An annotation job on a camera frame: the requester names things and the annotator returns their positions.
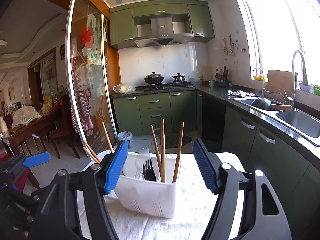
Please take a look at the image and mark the white floral tablecloth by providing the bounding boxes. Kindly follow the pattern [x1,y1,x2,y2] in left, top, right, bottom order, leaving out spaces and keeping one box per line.
[75,151,247,240]

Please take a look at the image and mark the wooden cutting board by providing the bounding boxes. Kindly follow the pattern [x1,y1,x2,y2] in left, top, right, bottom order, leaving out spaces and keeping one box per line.
[266,69,293,98]

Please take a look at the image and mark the white plastic spoon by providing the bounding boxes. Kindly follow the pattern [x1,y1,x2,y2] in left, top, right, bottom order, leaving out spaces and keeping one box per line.
[135,147,150,179]

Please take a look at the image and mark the green upper cabinets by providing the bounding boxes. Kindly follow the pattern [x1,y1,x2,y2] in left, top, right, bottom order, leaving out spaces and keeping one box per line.
[110,0,215,49]

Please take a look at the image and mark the tall chrome kitchen faucet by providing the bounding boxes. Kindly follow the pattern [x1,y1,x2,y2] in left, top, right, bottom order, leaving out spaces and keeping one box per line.
[290,49,308,108]

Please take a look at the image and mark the white plastic bag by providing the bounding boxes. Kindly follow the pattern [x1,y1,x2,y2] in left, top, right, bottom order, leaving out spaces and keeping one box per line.
[113,83,136,94]

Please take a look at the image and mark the glass sliding door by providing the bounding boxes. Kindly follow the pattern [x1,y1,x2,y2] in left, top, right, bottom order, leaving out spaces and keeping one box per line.
[65,0,116,153]

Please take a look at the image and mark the green cabinets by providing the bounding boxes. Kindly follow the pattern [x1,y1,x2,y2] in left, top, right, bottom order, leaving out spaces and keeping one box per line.
[112,87,319,239]
[110,0,215,49]

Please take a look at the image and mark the small chrome faucet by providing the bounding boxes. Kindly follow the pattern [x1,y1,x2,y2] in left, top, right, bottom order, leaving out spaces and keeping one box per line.
[252,67,265,98]

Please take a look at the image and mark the wooden dining table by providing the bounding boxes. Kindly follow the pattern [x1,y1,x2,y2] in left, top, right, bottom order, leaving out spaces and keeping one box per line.
[3,106,62,155]

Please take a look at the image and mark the white plastic utensil holder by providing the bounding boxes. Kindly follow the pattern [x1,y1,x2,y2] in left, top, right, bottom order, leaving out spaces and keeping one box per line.
[114,152,177,219]

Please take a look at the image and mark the condiment bottles tray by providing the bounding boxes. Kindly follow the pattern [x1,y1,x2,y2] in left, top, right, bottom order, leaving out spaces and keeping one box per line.
[214,66,229,87]

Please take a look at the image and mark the dark floor mat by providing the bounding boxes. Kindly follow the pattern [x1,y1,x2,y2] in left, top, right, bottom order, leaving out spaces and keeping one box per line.
[165,135,192,148]

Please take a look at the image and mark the stainless steel sink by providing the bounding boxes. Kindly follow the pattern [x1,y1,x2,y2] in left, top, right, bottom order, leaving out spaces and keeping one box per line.
[234,97,320,147]

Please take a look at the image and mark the wooden chopstick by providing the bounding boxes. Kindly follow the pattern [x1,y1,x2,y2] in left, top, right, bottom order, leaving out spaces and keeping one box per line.
[84,141,101,163]
[102,122,114,153]
[161,119,166,183]
[150,124,162,182]
[172,121,184,183]
[83,147,100,164]

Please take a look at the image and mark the grey dish cloth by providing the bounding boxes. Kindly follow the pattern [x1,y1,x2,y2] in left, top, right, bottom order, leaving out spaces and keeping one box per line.
[225,90,257,98]

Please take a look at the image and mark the white trash bin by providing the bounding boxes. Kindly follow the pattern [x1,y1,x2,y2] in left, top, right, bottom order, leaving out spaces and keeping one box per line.
[117,131,133,148]

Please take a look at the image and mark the black plastic fork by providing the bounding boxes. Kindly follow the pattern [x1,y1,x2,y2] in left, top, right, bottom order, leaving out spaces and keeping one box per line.
[143,158,157,181]

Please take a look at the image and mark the black wok with lid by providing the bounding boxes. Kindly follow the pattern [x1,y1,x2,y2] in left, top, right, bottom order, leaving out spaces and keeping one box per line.
[144,72,164,85]

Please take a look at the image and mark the red dining chair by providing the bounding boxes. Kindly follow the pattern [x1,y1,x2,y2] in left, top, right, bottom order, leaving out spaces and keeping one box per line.
[48,94,81,159]

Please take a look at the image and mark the black pan in sink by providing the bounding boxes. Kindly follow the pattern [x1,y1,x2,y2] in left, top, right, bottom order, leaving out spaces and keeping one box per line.
[251,98,292,111]

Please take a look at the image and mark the small steel pot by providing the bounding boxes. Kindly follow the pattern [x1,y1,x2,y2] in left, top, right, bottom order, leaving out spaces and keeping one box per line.
[172,73,185,82]

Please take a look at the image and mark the red checkered apron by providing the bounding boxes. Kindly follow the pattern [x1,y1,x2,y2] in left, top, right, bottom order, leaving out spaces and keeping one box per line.
[71,57,93,131]

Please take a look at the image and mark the green lower cabinets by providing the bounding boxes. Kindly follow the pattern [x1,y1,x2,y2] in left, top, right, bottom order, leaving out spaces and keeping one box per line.
[112,87,319,239]

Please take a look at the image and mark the steel range hood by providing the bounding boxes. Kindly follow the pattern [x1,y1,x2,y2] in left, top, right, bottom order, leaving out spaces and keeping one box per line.
[133,14,194,48]

